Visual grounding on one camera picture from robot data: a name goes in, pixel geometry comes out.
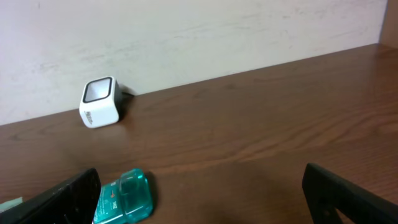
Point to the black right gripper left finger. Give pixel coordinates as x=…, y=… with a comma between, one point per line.
x=71, y=201

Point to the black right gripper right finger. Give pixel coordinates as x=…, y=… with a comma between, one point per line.
x=326, y=193

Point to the mint green small packet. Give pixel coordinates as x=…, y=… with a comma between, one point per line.
x=10, y=204

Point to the white barcode scanner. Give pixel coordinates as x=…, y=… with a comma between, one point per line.
x=101, y=102

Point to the blue mouthwash bottle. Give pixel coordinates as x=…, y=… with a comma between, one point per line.
x=125, y=200

